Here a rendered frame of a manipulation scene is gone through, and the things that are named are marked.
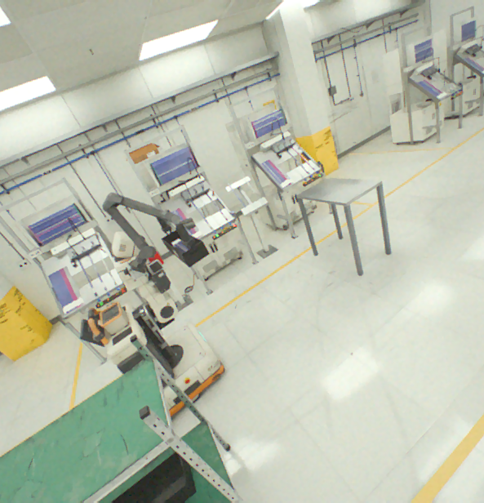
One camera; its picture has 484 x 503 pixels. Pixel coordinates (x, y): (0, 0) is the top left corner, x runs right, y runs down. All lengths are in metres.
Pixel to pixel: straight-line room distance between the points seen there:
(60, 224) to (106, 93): 2.36
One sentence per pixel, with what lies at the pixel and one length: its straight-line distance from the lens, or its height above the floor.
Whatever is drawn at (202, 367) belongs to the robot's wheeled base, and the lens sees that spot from 2.18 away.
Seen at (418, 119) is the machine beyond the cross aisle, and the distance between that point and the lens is 6.31.
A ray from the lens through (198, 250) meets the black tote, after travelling 1.76.
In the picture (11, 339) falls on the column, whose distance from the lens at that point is 5.12.
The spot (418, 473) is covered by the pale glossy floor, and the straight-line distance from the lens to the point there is 1.84.
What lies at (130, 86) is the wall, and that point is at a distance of 4.98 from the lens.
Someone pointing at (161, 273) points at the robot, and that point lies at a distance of 1.90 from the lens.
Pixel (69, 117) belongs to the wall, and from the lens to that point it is 4.87.
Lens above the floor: 1.74
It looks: 26 degrees down
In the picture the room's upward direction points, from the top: 24 degrees counter-clockwise
